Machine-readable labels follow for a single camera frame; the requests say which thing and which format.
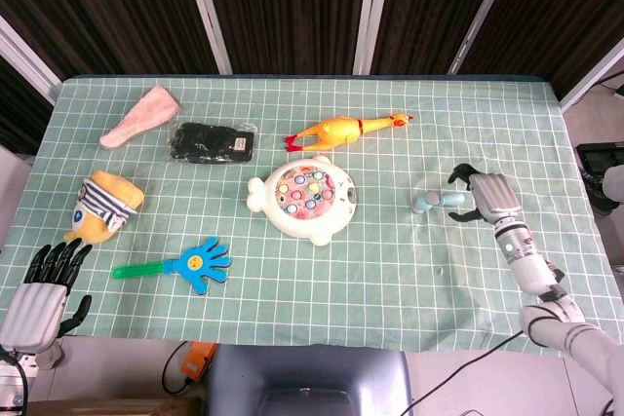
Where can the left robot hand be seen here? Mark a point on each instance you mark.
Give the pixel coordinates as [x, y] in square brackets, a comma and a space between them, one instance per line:
[34, 313]

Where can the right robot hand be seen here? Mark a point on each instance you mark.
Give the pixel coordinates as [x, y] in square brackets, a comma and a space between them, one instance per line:
[495, 197]

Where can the light blue toy hammer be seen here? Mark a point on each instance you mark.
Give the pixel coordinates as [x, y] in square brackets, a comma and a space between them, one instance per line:
[429, 201]

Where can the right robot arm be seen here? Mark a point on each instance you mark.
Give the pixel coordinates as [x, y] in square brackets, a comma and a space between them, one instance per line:
[531, 270]

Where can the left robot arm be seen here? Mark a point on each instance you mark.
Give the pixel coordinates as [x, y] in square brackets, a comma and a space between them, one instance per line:
[46, 358]

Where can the white whack-a-mole toy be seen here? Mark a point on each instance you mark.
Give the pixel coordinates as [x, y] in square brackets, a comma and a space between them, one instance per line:
[302, 226]

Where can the black equipment with screen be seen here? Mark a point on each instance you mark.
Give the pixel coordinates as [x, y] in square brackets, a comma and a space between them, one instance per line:
[599, 155]

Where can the brown cardboard box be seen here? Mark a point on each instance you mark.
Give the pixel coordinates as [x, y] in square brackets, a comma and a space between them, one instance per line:
[112, 407]

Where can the yellow plush toy striped cloth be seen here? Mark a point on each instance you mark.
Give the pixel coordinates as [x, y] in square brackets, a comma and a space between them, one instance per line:
[112, 192]

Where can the orange device under table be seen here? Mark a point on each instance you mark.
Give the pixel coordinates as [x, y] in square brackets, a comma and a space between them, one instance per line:
[199, 362]

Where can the blue hand clapper toy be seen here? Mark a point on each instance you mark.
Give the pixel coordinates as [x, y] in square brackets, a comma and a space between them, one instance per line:
[200, 265]

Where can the orange rubber chicken toy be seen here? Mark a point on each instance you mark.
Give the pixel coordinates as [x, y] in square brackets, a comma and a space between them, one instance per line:
[331, 131]

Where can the green checked tablecloth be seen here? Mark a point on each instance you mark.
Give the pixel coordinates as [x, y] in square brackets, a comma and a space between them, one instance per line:
[341, 299]

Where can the pink towel cloth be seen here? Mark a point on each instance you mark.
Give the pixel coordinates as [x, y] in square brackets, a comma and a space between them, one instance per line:
[141, 116]

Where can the black gloves in plastic bag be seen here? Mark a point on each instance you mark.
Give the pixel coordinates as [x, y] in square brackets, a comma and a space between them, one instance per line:
[209, 143]

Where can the white partition post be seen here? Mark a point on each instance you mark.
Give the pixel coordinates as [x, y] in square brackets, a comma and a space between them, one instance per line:
[205, 11]
[373, 11]
[482, 11]
[29, 65]
[592, 77]

